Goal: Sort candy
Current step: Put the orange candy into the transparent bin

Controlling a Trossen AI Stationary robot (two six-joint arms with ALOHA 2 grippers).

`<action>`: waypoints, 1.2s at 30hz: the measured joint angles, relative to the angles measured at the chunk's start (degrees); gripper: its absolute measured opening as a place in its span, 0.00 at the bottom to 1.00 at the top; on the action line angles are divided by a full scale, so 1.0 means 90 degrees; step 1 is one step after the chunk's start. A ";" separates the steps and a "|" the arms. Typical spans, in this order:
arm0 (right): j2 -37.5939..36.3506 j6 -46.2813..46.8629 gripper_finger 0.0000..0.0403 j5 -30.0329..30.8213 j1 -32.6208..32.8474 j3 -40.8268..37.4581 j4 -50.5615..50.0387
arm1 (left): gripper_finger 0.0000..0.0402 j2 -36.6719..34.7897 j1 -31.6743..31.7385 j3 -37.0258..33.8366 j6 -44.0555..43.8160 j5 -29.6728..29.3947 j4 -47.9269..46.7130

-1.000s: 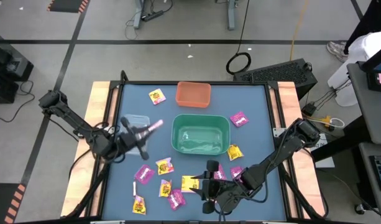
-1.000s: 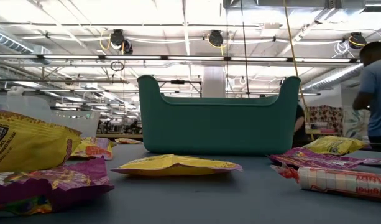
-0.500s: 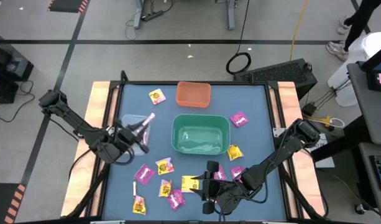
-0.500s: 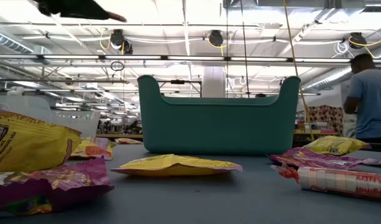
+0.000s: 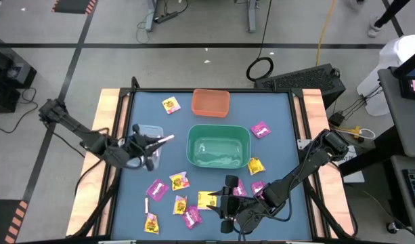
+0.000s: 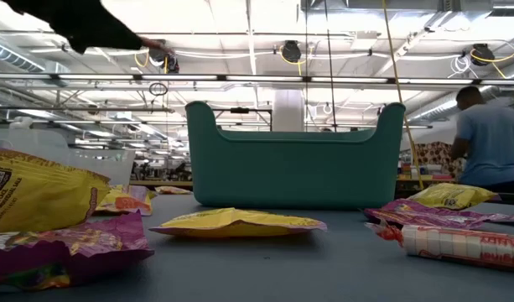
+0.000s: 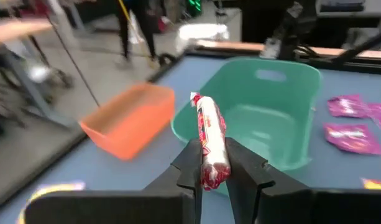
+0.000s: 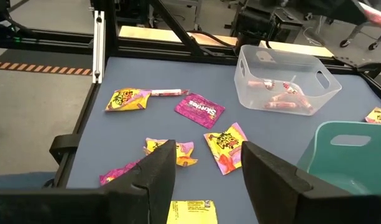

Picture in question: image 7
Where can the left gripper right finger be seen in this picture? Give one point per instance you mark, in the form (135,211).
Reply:
(286,205)

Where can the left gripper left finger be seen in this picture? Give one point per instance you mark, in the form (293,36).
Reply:
(146,208)

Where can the yellow sour candy pack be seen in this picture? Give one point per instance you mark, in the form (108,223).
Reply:
(53,186)
(376,184)

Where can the Smarties candy roll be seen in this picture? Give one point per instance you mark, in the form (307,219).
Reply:
(212,140)

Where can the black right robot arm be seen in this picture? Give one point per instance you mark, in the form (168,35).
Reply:
(289,34)

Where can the green plastic bin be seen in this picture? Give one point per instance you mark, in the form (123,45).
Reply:
(264,124)

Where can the orange plastic bin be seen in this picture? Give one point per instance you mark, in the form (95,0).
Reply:
(128,124)

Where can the wooden side board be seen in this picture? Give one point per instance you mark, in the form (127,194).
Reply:
(240,46)

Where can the black diagonal brace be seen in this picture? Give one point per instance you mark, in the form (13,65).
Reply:
(364,46)

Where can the person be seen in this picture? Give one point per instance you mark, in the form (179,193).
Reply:
(146,28)

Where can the white plastic bag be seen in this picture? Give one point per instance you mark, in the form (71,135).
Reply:
(202,32)

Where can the grey desk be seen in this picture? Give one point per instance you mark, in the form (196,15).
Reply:
(348,7)

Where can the wooden top desk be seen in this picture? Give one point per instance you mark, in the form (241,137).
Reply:
(19,28)

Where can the black table frame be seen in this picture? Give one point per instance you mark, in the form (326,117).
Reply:
(364,67)

